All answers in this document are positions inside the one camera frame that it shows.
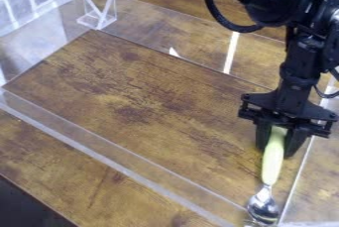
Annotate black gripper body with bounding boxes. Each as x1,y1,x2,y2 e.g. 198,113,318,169
240,91,338,138

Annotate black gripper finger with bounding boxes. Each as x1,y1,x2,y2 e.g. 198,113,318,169
256,120,272,151
285,127,312,158

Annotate green handled metal spoon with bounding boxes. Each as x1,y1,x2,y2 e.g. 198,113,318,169
248,127,286,226

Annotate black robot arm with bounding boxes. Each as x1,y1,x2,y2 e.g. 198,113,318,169
205,0,339,157

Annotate black cable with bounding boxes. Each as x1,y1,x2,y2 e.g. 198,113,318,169
312,66,339,100

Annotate clear acrylic enclosure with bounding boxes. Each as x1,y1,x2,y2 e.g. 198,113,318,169
0,0,339,227

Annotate clear acrylic corner bracket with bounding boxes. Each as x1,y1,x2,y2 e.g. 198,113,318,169
78,0,118,30

